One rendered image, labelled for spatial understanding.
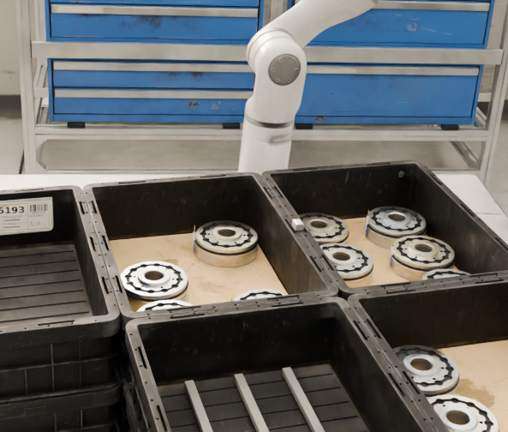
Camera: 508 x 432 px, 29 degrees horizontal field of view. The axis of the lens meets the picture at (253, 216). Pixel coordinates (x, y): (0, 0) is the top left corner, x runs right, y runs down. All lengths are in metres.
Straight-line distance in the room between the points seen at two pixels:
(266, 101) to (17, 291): 0.56
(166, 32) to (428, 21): 0.90
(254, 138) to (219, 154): 2.22
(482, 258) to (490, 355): 0.19
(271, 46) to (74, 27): 1.70
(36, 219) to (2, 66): 2.73
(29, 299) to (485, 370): 0.67
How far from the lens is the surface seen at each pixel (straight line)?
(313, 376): 1.34
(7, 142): 4.11
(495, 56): 3.55
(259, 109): 1.74
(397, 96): 3.54
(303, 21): 1.77
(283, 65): 1.71
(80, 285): 1.52
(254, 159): 1.79
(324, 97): 3.48
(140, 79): 3.39
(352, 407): 1.30
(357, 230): 1.71
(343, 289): 1.34
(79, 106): 3.43
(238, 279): 1.54
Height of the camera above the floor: 1.63
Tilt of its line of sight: 28 degrees down
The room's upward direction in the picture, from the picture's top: 4 degrees clockwise
